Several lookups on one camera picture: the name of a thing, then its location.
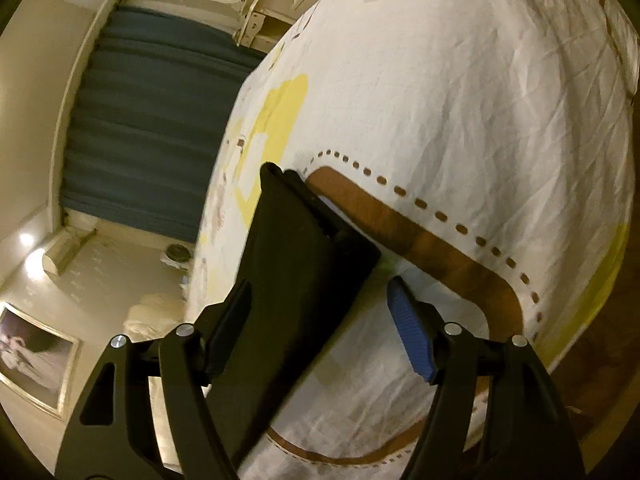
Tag white printed bed sheet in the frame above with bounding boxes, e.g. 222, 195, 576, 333
182, 0, 640, 480

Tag black pants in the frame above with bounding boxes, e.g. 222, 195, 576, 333
220, 161, 384, 480

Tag round fan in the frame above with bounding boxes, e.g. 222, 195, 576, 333
161, 243, 194, 267

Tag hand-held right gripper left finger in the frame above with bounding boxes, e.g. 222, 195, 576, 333
54, 279, 253, 480

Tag cream tufted headboard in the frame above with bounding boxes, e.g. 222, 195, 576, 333
123, 294, 188, 341

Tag cream wooden cabinet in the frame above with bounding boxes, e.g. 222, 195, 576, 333
175, 0, 346, 53

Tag blue curtain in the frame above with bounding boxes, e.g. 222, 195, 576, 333
60, 4, 268, 241

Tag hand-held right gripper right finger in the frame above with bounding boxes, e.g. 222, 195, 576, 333
387, 276, 587, 480

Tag framed wall picture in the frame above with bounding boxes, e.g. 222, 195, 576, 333
0, 301, 82, 420

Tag cream air conditioner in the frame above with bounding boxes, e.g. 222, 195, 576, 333
42, 237, 82, 276

